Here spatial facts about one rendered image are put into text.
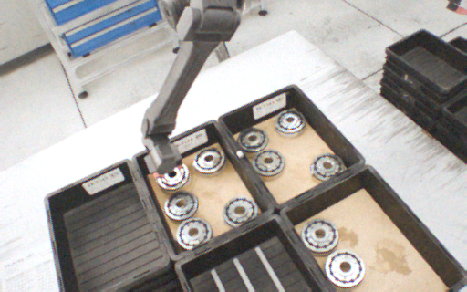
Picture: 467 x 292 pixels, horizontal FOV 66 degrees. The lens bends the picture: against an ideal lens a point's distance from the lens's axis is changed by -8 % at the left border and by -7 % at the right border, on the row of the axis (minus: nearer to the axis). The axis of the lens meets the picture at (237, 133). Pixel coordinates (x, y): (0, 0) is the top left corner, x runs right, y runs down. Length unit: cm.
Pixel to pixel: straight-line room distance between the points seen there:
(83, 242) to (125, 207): 17
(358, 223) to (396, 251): 13
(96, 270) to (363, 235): 76
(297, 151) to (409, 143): 45
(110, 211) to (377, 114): 104
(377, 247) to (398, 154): 46
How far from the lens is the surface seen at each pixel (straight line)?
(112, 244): 122
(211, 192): 121
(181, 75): 85
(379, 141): 149
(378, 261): 110
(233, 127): 131
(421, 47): 231
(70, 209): 135
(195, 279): 110
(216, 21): 75
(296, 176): 121
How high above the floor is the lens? 183
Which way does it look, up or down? 48 degrees down
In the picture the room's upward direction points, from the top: 12 degrees counter-clockwise
